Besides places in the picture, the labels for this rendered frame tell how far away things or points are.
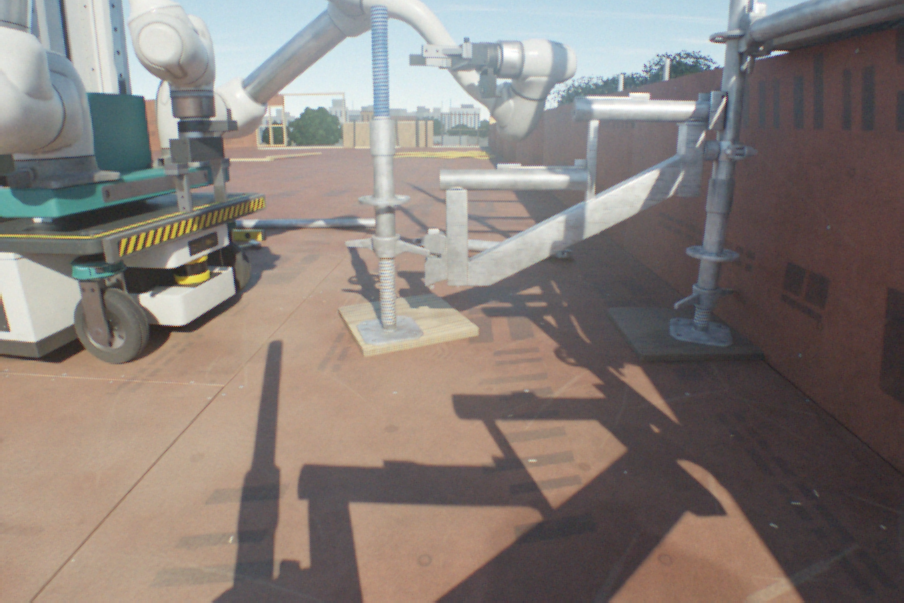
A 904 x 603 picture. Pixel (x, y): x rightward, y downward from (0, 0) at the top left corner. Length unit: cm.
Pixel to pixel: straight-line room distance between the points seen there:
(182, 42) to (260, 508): 75
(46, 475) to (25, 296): 45
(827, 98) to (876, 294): 40
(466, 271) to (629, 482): 59
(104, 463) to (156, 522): 20
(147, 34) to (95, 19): 73
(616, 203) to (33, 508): 121
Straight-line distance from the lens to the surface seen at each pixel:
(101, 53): 165
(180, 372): 122
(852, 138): 111
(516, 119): 129
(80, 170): 124
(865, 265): 107
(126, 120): 159
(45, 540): 87
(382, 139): 110
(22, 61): 106
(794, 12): 108
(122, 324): 126
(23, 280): 130
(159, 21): 96
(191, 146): 112
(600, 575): 69
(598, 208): 115
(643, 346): 122
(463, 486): 78
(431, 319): 130
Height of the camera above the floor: 51
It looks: 16 degrees down
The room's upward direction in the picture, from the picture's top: straight up
